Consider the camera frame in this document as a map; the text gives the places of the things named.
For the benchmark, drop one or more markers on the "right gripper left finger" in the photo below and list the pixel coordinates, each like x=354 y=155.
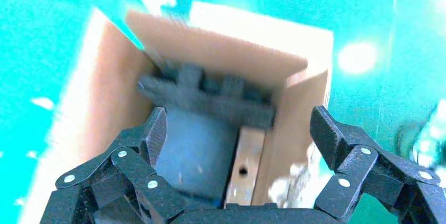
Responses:
x=132 y=166

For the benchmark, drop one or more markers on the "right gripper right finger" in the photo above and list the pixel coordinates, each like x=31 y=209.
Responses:
x=366 y=166

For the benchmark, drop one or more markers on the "dark carton bottom pad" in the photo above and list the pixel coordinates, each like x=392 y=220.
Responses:
x=198 y=152

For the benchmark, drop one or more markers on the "large open brown carton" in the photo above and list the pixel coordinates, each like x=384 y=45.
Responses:
x=104 y=93

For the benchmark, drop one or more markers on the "black foam grid block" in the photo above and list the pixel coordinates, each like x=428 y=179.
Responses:
x=209 y=104

